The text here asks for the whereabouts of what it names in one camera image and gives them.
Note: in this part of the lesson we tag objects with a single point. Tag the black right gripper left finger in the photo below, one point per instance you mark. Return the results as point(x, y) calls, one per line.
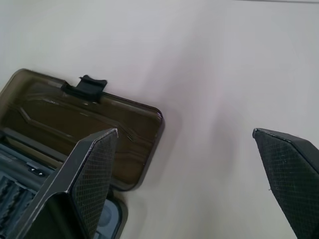
point(84, 179)

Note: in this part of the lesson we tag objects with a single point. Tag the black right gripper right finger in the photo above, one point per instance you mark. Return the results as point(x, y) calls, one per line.
point(289, 174)

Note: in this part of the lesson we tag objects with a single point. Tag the screwdriver bit case, smoky lid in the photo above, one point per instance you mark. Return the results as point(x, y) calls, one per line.
point(74, 124)

